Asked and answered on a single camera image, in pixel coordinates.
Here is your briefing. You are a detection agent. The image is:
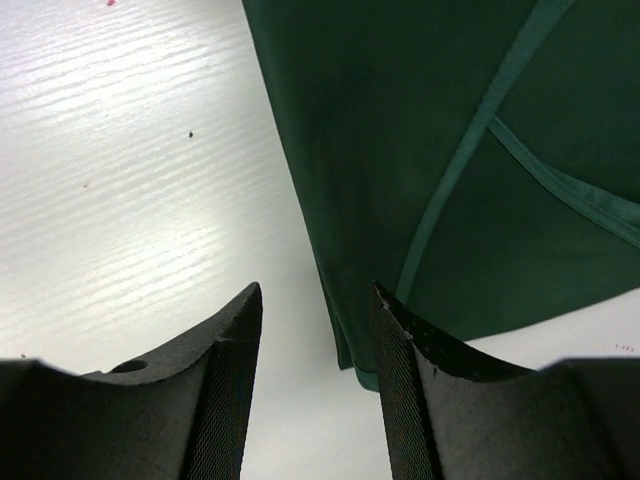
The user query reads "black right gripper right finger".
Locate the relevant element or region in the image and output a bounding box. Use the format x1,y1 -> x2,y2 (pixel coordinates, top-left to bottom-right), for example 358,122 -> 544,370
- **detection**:
370,285 -> 639,480

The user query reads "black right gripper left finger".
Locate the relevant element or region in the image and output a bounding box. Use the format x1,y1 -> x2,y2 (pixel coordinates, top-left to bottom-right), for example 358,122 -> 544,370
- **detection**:
1,283 -> 263,480

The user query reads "green cloth napkin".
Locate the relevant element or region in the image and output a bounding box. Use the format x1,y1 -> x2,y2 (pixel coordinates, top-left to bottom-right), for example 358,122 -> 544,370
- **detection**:
244,1 -> 639,391

